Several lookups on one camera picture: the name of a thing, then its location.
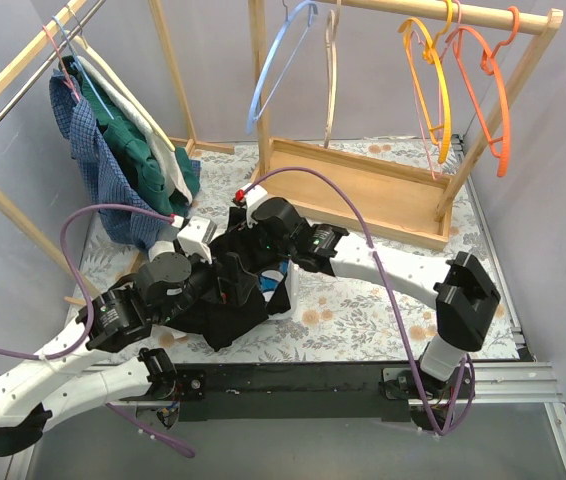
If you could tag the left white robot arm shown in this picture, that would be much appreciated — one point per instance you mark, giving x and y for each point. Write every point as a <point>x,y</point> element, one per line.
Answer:
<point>53,384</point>

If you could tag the black t shirt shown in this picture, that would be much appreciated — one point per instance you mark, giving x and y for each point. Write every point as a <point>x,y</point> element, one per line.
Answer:
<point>220,325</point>

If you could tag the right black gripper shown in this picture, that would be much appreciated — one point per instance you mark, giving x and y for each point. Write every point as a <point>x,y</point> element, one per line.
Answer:
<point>242,236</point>

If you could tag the dark green ruffled garment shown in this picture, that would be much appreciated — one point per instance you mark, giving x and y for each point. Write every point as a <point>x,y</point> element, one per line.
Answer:
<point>132,153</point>

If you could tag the light blue hanger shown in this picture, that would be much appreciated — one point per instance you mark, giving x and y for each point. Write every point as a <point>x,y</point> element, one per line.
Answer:
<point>273,65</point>

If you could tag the blue checked shirt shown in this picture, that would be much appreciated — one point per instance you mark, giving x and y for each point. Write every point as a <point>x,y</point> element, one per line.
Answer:
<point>82,119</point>

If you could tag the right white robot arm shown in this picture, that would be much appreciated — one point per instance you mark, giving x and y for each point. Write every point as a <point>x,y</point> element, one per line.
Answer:
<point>459,290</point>

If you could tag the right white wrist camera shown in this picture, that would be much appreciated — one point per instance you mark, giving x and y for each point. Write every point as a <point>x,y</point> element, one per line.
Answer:
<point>250,197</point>

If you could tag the wooden hanger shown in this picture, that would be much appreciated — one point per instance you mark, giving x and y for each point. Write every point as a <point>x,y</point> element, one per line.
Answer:
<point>332,68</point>

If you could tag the cream plastic hanger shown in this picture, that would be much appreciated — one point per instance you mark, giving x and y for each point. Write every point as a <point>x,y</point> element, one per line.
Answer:
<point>123,95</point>

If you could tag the white textured garment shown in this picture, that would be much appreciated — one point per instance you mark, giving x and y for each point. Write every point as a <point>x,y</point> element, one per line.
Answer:
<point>170,168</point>

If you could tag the right wooden clothes rack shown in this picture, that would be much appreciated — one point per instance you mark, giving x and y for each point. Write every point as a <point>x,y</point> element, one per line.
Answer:
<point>402,202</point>

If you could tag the wooden clothes rack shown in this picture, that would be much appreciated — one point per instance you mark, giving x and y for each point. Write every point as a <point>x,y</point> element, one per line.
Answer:
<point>29,53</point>
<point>402,202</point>

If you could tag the white plastic basket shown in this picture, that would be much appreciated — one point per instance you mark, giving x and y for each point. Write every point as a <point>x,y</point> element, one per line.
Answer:
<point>161,280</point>

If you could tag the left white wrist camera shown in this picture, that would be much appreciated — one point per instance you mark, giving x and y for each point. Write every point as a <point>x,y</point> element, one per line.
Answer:
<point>194,238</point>

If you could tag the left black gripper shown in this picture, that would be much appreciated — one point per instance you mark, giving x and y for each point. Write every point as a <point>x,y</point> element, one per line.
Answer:
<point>228,273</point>

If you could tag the blue wire hanger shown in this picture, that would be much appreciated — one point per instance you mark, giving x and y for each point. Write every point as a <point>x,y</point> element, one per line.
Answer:
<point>79,66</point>

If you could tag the left wooden clothes rack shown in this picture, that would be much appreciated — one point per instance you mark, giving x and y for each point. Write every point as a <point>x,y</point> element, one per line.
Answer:
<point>29,53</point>

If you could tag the pink wire hanger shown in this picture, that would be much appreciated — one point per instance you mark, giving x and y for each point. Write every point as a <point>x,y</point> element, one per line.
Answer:
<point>430,150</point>

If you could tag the teal blue t shirt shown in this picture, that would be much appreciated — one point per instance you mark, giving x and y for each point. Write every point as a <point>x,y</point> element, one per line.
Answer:
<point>269,280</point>

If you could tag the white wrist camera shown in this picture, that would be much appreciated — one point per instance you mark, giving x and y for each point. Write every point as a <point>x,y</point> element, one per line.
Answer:
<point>194,238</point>
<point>250,197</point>

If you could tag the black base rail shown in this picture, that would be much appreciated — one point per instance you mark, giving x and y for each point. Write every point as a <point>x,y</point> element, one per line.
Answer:
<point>383,391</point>

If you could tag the yellow hanger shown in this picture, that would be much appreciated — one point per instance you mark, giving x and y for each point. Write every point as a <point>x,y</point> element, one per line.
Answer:
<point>438,90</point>

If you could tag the pink hanger on left rack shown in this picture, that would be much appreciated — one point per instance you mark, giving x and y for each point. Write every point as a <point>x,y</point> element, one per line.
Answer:
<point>66,77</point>

